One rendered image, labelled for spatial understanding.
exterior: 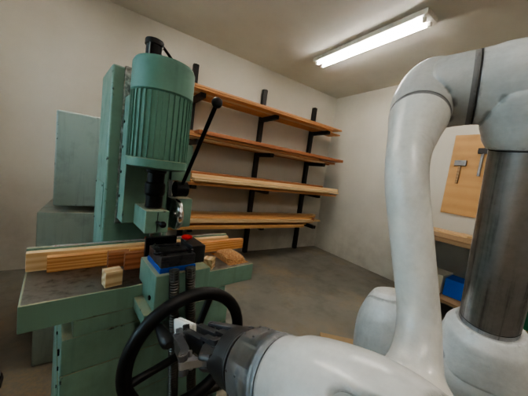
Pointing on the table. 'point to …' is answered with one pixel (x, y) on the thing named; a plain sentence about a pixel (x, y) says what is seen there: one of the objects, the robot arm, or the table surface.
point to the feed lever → (181, 188)
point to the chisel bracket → (142, 215)
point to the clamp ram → (158, 242)
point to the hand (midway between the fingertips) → (185, 329)
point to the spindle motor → (159, 113)
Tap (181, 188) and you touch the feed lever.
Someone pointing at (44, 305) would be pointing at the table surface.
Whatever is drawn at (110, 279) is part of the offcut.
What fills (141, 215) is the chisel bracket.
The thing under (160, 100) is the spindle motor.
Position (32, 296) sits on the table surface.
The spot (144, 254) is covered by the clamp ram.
